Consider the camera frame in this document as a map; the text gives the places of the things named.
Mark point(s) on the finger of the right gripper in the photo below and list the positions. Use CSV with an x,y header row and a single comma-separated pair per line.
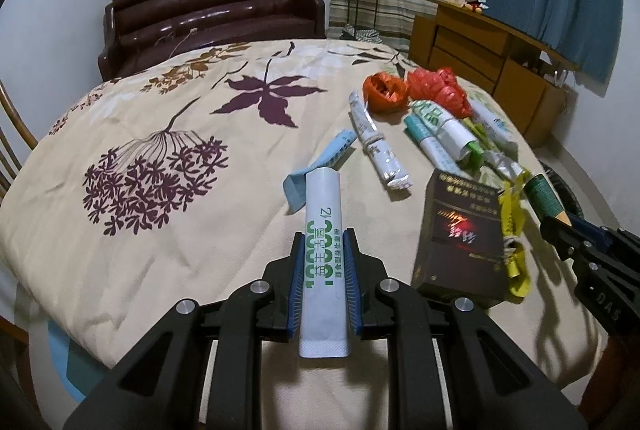
x,y
575,237

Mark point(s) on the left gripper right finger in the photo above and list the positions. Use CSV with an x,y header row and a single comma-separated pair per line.
x,y
363,273

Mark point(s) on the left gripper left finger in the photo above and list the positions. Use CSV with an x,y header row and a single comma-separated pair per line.
x,y
286,279

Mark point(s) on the white green-lettered packet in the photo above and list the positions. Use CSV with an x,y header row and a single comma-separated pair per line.
x,y
323,330

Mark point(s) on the yellow snack bag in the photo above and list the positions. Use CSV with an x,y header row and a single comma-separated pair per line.
x,y
512,218

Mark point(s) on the silver wrapper with string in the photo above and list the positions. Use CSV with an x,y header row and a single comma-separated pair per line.
x,y
392,174

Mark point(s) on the white camel milk powder pouch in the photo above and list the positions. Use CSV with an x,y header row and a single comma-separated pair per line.
x,y
494,125

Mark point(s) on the light blue tube wrapper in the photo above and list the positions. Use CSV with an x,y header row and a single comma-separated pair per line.
x,y
294,185

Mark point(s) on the dark cigarette carton box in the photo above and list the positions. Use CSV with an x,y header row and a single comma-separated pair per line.
x,y
461,247

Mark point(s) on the green silver crumpled wrapper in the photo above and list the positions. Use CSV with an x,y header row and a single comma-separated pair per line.
x,y
500,152

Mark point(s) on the teal white tube packet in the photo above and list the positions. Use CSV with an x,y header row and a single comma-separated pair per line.
x,y
430,146

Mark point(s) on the floral beige tablecloth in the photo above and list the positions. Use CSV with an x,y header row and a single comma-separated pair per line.
x,y
167,184

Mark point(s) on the white green rolled bag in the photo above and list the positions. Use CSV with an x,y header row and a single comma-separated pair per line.
x,y
460,144

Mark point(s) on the wooden sideboard cabinet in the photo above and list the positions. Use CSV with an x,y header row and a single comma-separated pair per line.
x,y
526,78

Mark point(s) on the orange crumpled plastic bag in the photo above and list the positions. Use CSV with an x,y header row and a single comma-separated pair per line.
x,y
385,93

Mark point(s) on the red crumpled plastic bag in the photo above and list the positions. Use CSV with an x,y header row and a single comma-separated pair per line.
x,y
440,87

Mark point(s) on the checkered cloth on stand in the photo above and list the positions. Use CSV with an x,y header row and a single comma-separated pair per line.
x,y
350,32

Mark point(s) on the mickey mouse toy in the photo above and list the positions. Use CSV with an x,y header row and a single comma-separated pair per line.
x,y
476,6

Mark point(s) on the dark brown leather sofa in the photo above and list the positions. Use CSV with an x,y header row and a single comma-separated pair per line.
x,y
139,34

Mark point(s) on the wooden chair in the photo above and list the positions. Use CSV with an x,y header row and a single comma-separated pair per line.
x,y
21,138

